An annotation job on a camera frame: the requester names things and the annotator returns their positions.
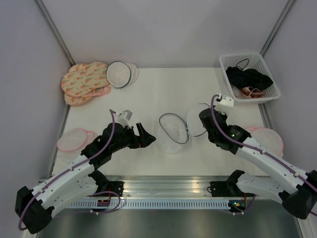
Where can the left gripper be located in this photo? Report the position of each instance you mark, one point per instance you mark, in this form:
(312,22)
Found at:
(145,139)

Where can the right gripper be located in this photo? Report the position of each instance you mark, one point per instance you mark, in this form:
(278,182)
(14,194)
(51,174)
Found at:
(223,116)

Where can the blue-zip mesh laundry bag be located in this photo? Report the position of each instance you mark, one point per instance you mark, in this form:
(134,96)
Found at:
(174,132)

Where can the black bra from bag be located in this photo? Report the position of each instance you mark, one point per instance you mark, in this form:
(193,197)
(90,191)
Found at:
(255,79)

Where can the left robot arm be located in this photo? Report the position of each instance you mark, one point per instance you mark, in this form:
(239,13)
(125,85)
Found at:
(37,206)

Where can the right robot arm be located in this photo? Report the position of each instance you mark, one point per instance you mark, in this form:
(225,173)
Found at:
(293,188)

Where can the pink-trim mesh bag right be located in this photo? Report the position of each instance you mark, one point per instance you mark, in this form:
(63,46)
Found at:
(268,138)

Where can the pink-trim mesh bag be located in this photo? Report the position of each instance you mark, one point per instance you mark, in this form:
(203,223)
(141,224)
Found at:
(73,142)
(268,138)

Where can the pink bra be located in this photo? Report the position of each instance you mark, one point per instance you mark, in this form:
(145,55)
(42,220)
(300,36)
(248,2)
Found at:
(252,93)

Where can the white mesh bag behind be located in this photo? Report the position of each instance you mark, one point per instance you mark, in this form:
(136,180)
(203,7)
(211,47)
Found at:
(134,72)

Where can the pink-trim mesh bag left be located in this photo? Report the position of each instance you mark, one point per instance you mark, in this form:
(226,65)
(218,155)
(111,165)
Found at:
(73,142)

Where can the floral laundry bag bottom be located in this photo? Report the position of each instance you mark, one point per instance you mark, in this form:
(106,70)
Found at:
(76,101)

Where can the floral laundry bag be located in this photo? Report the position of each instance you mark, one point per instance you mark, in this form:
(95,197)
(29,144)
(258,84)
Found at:
(76,101)
(83,78)

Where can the floral laundry bag top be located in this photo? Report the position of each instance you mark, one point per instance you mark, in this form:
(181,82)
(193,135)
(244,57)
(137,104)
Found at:
(83,78)

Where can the white plastic basket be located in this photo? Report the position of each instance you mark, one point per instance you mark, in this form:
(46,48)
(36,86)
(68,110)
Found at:
(256,62)

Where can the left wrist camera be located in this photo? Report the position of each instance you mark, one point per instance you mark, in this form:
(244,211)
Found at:
(124,118)

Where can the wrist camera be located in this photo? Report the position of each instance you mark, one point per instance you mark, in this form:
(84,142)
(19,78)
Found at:
(223,102)
(124,118)

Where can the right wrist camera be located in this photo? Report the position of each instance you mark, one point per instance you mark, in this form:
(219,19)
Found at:
(223,102)

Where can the aluminium rail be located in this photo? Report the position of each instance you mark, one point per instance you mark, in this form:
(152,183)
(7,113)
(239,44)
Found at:
(161,186)

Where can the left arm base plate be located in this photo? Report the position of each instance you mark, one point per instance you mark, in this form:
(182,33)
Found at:
(114,186)

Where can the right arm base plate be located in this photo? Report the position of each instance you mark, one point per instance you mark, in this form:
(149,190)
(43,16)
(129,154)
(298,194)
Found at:
(224,189)

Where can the white slotted cable duct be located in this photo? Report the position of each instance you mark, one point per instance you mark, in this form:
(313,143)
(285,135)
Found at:
(218,204)

